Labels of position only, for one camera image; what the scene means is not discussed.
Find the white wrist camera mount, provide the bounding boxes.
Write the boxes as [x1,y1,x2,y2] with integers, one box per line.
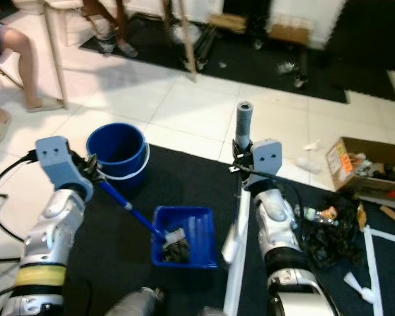
[35,136,93,201]
[250,139,284,192]

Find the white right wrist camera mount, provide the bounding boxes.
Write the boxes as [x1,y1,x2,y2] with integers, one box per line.
[250,139,284,192]

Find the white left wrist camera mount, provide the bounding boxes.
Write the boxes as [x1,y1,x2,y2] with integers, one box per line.
[35,136,93,201]

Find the open cardboard box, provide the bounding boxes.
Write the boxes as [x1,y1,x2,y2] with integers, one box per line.
[327,136,395,213]

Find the grey right robot leg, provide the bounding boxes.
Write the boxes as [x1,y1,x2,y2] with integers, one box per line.
[197,306,231,316]

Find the black rubbish pile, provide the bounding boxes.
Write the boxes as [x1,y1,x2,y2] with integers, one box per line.
[298,194,368,271]

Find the wooden table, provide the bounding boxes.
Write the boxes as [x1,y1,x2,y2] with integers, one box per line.
[43,0,199,109]

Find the person in blue shorts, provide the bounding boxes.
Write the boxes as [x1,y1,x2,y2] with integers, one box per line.
[0,18,70,144]

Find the person with bare legs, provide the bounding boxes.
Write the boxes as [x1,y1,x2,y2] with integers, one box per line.
[82,0,140,59]

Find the blue plastic dustpan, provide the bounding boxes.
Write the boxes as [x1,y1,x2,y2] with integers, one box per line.
[95,179,219,271]

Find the broom with grey grip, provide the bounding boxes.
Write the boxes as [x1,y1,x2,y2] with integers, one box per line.
[221,101,255,267]

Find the grey robot leg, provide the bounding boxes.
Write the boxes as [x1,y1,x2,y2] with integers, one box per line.
[104,287,165,316]
[197,306,231,316]

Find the brown cardboard scrap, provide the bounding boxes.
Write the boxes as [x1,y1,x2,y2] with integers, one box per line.
[380,205,395,229]

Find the blue plastic bucket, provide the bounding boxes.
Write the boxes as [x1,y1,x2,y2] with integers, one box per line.
[86,122,151,190]

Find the grey left robot leg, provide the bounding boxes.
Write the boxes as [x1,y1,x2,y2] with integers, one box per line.
[104,287,165,316]

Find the white plastic piece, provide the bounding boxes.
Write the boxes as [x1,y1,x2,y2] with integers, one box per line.
[344,271,377,304]

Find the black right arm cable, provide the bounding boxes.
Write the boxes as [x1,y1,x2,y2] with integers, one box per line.
[234,165,302,224]

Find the swept rubbish heap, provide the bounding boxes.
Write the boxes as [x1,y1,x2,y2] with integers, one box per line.
[160,227,192,264]

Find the low wooden bench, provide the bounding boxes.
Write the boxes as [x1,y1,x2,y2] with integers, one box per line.
[267,23,313,90]
[194,10,248,73]

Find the crushed clear bottle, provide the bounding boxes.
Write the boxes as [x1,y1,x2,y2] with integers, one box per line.
[275,61,298,75]

